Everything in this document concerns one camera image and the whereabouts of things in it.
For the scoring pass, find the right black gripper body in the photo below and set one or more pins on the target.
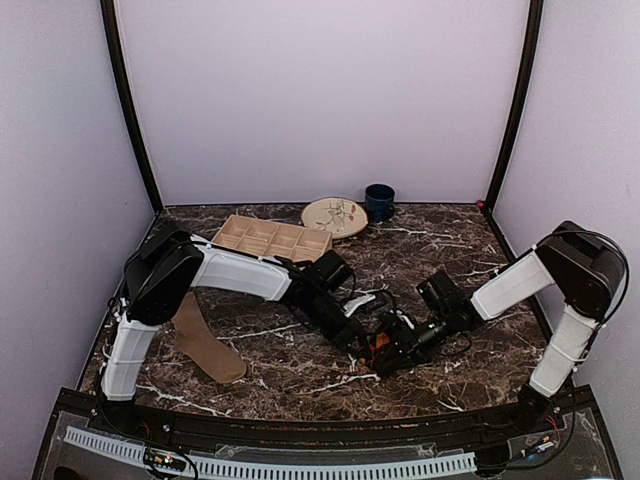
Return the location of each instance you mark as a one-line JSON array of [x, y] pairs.
[[419, 344]]

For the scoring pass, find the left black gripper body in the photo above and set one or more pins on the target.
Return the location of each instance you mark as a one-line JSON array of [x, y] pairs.
[[318, 315]]

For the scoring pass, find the argyle black red orange sock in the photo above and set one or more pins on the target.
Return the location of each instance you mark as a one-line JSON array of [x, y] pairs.
[[377, 342]]

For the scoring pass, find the wooden compartment tray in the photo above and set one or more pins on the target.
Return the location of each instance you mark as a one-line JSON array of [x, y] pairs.
[[270, 239]]

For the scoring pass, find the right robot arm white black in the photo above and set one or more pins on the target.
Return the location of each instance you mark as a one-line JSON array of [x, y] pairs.
[[587, 268]]

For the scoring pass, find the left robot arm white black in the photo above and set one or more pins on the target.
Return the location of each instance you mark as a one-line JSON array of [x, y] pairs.
[[174, 260]]

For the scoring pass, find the cream floral ceramic plate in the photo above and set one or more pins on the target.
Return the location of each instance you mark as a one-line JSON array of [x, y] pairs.
[[339, 216]]

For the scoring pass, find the plain brown sock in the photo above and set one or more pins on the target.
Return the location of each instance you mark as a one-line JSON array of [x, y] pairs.
[[195, 340]]

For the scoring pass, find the dark blue mug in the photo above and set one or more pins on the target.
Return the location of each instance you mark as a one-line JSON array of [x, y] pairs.
[[379, 202]]

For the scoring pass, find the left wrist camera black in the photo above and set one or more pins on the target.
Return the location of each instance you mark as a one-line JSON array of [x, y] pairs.
[[331, 270]]

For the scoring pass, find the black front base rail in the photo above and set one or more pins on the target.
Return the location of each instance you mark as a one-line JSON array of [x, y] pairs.
[[475, 428]]

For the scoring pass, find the white slotted cable duct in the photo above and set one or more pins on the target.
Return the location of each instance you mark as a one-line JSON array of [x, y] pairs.
[[166, 464]]

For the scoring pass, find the left black frame post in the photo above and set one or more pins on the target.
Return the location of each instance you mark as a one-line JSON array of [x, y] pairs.
[[117, 60]]

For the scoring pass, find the black frame post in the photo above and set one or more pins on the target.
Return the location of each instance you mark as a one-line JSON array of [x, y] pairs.
[[117, 60], [526, 64]]

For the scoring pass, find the right black frame post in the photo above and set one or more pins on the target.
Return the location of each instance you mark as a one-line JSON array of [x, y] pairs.
[[526, 64]]

